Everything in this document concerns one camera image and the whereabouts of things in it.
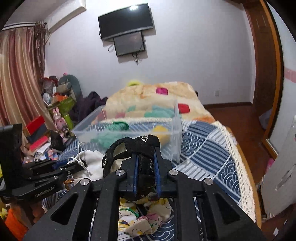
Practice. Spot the teal green cloth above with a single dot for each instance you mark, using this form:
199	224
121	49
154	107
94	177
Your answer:
111	134

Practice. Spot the floral patterned cloth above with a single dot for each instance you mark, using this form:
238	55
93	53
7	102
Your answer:
144	216

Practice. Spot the brown wooden door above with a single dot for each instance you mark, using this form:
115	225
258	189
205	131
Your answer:
268	62

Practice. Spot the striped red beige curtain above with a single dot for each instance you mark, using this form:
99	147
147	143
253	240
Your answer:
22	69

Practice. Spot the white wall air conditioner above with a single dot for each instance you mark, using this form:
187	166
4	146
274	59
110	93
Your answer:
64	13

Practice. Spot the grey plush toy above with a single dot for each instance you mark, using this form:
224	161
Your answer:
69	85

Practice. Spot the black wall television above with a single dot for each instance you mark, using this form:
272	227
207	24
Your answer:
126	20

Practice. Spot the blue white patterned bedspread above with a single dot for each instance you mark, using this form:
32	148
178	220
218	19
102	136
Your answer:
209	150

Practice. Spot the white suitcase with stickers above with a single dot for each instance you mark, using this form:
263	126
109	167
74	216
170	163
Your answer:
277	187

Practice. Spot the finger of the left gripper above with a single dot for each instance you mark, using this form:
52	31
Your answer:
42	166
59	175

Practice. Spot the dark purple clothing pile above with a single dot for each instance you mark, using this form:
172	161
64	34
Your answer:
85	106

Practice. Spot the yellow felt ball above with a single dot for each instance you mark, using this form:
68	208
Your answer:
162	133

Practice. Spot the black and white tote bag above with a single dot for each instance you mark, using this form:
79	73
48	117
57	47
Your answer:
143	172

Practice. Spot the beige colourful plush blanket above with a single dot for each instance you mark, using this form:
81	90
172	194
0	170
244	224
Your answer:
155	101

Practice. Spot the small black wall monitor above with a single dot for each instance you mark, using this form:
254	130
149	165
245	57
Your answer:
131	43

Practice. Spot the pink rabbit toy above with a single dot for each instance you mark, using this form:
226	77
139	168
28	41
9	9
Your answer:
60	124

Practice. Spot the clear plastic storage box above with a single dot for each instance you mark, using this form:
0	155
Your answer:
85	131

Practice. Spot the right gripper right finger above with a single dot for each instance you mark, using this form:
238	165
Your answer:
202	210

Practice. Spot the red box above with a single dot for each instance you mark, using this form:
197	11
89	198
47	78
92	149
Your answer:
33	126

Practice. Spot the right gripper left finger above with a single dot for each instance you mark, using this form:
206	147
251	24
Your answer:
89	211

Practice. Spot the green cardboard box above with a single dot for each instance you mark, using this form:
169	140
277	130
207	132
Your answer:
64	107

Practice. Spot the yellow green plush pillow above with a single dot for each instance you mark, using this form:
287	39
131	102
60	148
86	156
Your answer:
134	83

